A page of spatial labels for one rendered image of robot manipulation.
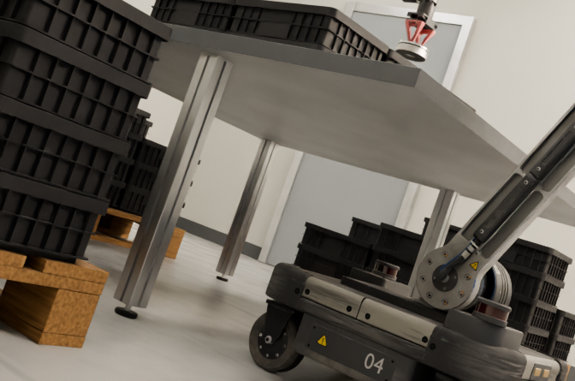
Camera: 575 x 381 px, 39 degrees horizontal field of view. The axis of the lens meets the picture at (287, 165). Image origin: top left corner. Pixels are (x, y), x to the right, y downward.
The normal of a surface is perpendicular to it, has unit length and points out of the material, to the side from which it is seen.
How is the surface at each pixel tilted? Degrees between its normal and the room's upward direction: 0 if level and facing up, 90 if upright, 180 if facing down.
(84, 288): 90
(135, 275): 90
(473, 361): 90
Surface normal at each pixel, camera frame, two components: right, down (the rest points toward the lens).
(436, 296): -0.55, -0.25
